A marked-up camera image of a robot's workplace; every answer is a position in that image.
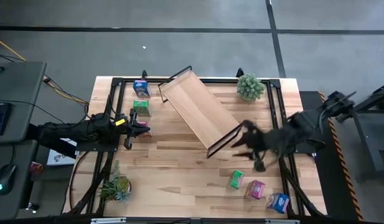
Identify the white cardboard box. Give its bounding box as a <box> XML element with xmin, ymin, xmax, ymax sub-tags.
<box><xmin>47</xmin><ymin>138</ymin><xmax>77</xmax><ymax>166</ymax></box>

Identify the black backlit keyboard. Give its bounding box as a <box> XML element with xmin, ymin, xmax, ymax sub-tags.
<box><xmin>0</xmin><ymin>102</ymin><xmax>12</xmax><ymax>136</ymax></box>

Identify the black metal stand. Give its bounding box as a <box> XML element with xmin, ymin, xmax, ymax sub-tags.
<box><xmin>334</xmin><ymin>81</ymin><xmax>384</xmax><ymax>181</ymax></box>

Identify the blue Frosted Flakes cereal box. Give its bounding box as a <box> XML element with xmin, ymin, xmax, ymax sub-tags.
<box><xmin>266</xmin><ymin>192</ymin><xmax>291</xmax><ymax>215</ymax></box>
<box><xmin>132</xmin><ymin>79</ymin><xmax>152</xmax><ymax>99</ymax></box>

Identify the small pink packet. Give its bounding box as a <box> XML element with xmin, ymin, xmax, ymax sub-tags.
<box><xmin>29</xmin><ymin>161</ymin><xmax>45</xmax><ymax>175</ymax></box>

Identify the grey desk with mouse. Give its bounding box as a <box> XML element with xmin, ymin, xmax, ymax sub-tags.
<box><xmin>0</xmin><ymin>139</ymin><xmax>39</xmax><ymax>220</ymax></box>

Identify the yellow cable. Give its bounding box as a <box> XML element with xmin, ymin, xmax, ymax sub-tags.
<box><xmin>0</xmin><ymin>35</ymin><xmax>89</xmax><ymax>105</ymax></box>

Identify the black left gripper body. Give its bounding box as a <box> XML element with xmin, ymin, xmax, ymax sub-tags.
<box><xmin>115</xmin><ymin>108</ymin><xmax>138</xmax><ymax>150</ymax></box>

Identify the pink cereal box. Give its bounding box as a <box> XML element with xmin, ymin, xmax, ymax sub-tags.
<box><xmin>138</xmin><ymin>121</ymin><xmax>154</xmax><ymax>138</ymax></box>
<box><xmin>243</xmin><ymin>179</ymin><xmax>266</xmax><ymax>200</ymax></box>

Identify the silver metal bracket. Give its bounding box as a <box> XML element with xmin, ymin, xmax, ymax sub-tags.
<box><xmin>265</xmin><ymin>218</ymin><xmax>301</xmax><ymax>224</ymax></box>
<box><xmin>91</xmin><ymin>217</ymin><xmax>127</xmax><ymax>224</ymax></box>

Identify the green Apple Jacks cereal box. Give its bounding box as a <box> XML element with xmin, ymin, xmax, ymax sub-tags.
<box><xmin>229</xmin><ymin>169</ymin><xmax>245</xmax><ymax>190</ymax></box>
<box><xmin>133</xmin><ymin>99</ymin><xmax>152</xmax><ymax>118</ymax></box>

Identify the round pale green potted plant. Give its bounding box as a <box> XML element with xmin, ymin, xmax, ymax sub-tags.
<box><xmin>236</xmin><ymin>73</ymin><xmax>266</xmax><ymax>102</ymax></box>

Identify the black computer mouse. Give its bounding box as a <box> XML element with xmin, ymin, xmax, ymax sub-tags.
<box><xmin>0</xmin><ymin>164</ymin><xmax>17</xmax><ymax>195</ymax></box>

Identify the spiky succulent potted plant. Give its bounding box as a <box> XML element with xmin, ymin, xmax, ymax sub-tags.
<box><xmin>98</xmin><ymin>160</ymin><xmax>133</xmax><ymax>205</ymax></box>

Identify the grey desk with keyboard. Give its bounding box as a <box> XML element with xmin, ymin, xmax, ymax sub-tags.
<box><xmin>0</xmin><ymin>61</ymin><xmax>47</xmax><ymax>144</ymax></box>

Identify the black metal table frame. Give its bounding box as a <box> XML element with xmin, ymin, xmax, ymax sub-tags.
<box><xmin>67</xmin><ymin>68</ymin><xmax>328</xmax><ymax>218</ymax></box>

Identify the black mat with hazard stripes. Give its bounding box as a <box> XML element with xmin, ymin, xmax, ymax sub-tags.
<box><xmin>299</xmin><ymin>90</ymin><xmax>363</xmax><ymax>222</ymax></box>

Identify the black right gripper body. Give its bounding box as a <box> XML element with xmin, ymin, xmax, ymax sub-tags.
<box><xmin>245</xmin><ymin>120</ymin><xmax>273</xmax><ymax>172</ymax></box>

